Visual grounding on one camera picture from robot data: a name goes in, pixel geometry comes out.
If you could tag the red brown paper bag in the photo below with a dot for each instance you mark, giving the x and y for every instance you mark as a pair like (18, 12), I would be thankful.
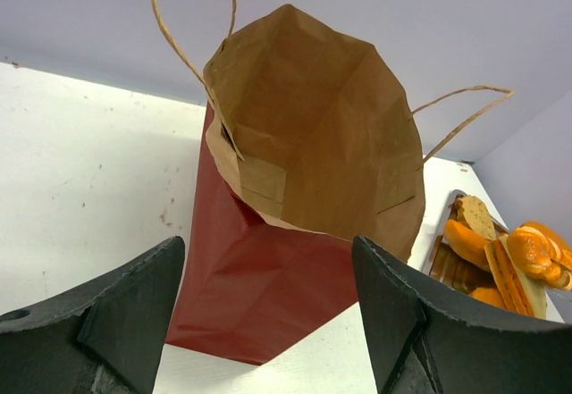
(309, 142)

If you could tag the steel tray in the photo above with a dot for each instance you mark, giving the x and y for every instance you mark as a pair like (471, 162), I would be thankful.
(445, 266)

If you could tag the orange braided pastry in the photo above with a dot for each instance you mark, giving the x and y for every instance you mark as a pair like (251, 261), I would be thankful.
(541, 254)

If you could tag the round sliced bread piece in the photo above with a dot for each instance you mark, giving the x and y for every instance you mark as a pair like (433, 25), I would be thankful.
(473, 213)

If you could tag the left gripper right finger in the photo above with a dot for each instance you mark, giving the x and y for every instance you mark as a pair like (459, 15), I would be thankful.
(424, 337)

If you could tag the fake triangle sandwich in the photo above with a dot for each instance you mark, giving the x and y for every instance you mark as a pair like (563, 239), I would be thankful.
(519, 293)

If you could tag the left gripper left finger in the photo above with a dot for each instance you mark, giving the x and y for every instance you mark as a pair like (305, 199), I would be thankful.
(105, 335)

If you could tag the long orange bread roll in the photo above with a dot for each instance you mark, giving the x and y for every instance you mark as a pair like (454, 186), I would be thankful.
(466, 243)

